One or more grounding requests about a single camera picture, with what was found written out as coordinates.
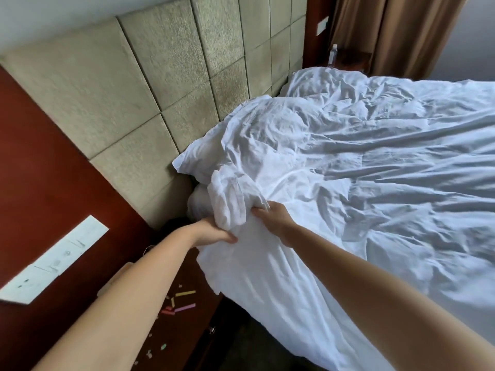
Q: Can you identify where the person's left hand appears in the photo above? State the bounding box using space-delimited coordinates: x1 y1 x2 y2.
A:
189 216 239 250

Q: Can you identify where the person's right hand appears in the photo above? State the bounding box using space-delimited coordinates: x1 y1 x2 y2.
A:
250 200 299 248

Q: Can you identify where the white bed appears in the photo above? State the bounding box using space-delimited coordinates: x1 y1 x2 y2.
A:
172 67 495 371

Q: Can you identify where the person's right forearm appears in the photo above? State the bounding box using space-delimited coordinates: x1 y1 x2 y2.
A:
286 226 495 371

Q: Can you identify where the person's left forearm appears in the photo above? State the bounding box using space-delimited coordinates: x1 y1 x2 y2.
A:
32 227 198 371

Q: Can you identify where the black round ashtray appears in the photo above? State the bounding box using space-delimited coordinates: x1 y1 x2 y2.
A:
156 216 194 244

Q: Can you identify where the scatter of small coloured pieces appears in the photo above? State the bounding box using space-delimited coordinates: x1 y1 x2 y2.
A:
133 283 198 367

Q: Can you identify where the wooden nightstand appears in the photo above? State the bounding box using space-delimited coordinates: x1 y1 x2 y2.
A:
334 49 374 74
129 247 225 371

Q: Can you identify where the beige padded headboard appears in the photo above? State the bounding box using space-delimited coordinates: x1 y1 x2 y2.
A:
0 0 308 230

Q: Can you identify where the beige curtain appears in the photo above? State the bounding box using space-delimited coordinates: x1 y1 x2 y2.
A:
328 0 469 81

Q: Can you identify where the white wall switch panel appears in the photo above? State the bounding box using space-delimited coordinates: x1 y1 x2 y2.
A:
0 215 110 305

